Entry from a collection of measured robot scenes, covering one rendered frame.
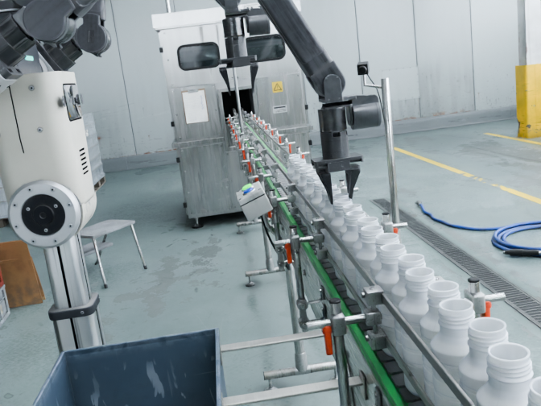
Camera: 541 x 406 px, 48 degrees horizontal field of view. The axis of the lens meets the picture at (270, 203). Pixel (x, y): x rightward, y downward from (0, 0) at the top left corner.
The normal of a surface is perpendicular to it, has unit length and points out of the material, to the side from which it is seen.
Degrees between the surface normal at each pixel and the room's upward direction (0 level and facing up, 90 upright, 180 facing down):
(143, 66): 90
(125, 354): 90
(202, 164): 90
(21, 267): 102
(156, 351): 90
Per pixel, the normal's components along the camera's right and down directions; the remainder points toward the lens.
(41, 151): 0.12, 0.37
